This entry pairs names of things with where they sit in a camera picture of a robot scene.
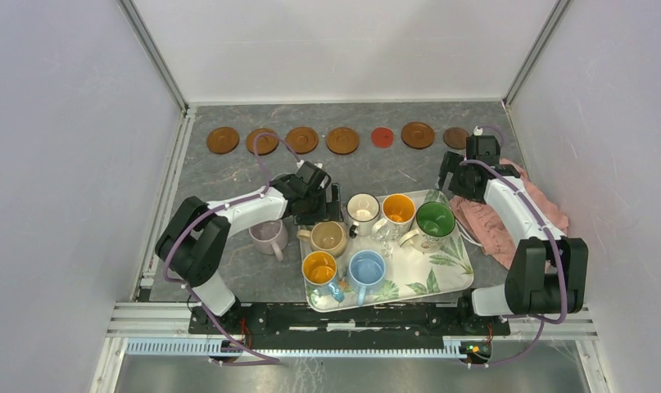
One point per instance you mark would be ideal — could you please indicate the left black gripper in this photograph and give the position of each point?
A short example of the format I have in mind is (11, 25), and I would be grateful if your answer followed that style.
(320, 215)

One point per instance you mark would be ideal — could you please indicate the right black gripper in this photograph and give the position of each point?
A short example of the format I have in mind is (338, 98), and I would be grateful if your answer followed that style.
(450, 164)

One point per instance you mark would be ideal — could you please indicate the dark walnut coaster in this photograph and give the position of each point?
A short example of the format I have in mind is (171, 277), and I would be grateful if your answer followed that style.
(456, 138)

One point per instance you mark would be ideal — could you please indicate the brown wooden coaster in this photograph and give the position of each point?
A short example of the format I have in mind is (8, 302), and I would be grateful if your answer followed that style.
(417, 135)
(262, 140)
(342, 141)
(302, 140)
(222, 140)

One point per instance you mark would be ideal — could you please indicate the white mug green inside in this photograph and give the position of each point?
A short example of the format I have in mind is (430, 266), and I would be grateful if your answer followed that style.
(433, 224)

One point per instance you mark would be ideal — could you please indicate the pink drawstring cloth bag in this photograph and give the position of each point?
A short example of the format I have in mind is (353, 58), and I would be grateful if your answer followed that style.
(485, 227)

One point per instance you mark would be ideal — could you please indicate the red round coaster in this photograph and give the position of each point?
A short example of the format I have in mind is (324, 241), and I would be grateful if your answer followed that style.
(382, 137)

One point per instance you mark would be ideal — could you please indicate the leaf patterned serving tray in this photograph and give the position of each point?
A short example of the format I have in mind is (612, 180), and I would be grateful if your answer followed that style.
(410, 274)

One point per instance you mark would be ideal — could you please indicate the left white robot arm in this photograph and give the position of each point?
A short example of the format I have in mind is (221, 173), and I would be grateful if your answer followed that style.
(193, 241)

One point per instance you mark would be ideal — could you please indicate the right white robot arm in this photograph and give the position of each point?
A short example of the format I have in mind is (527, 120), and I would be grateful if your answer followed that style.
(547, 277)

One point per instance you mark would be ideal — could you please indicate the clear glass cup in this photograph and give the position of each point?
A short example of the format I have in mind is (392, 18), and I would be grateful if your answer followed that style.
(383, 232)

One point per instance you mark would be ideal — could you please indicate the beige ceramic mug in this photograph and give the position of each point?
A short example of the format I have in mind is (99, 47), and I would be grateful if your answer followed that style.
(330, 237)

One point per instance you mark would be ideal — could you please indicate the cream enamel mug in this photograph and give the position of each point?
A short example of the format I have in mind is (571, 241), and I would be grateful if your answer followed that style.
(363, 211)

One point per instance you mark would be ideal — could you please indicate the light blue mug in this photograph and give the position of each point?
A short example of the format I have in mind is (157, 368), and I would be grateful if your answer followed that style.
(366, 275)

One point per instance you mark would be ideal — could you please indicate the white mug orange inside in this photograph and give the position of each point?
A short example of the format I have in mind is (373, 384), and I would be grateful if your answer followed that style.
(400, 209)

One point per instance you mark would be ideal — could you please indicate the pink ribbed mug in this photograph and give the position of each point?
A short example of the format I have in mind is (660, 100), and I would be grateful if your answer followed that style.
(270, 238)

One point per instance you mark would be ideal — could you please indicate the orange inside blue handle mug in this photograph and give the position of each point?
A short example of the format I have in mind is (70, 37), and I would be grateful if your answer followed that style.
(319, 270)

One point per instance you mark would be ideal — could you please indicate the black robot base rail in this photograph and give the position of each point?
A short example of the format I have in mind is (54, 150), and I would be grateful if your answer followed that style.
(392, 326)

